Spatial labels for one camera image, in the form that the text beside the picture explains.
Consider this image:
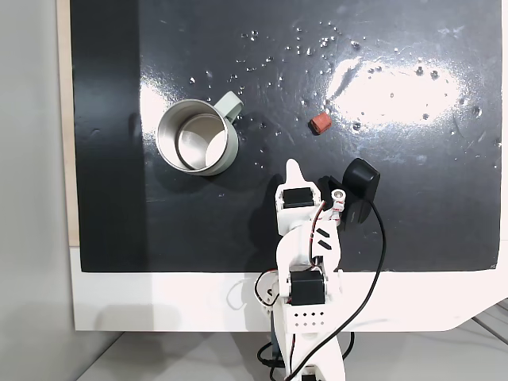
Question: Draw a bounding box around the pale green steel mug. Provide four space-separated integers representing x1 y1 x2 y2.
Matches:
309 112 333 136

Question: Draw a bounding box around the red-brown cube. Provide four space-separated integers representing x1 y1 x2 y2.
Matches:
309 112 333 136

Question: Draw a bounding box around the black table mat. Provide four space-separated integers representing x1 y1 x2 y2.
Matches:
69 0 503 275

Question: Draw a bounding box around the black oval camera box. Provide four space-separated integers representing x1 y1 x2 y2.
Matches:
319 157 383 234

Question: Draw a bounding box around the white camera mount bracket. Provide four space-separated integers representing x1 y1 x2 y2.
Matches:
323 187 347 225

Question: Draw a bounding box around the black camera cable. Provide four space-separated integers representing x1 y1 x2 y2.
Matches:
283 198 387 381

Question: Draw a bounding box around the black power cable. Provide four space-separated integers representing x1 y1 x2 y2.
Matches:
256 331 356 381

